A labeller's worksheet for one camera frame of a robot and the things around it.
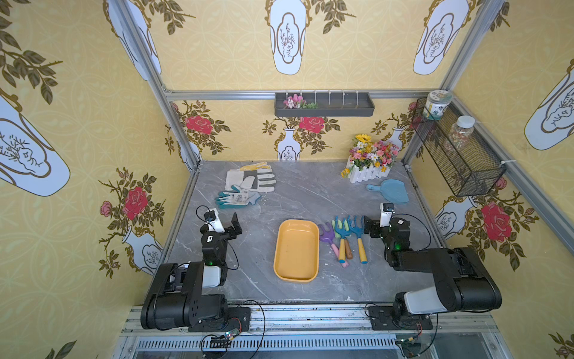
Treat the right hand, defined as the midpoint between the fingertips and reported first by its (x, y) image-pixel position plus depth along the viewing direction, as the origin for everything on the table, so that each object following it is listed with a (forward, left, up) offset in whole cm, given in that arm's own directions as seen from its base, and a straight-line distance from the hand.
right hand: (382, 215), depth 94 cm
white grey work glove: (+22, +56, -4) cm, 60 cm away
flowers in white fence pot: (+23, +4, +10) cm, 25 cm away
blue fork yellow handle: (-4, +9, -6) cm, 12 cm away
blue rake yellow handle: (-11, +17, -3) cm, 20 cm away
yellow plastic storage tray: (-16, +35, -3) cm, 39 cm away
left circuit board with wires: (-46, +59, -7) cm, 75 cm away
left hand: (-7, +68, +6) cm, 69 cm away
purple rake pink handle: (-8, +22, -4) cm, 24 cm away
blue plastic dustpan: (+19, -11, -7) cm, 23 cm away
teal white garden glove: (+10, +65, -4) cm, 66 cm away
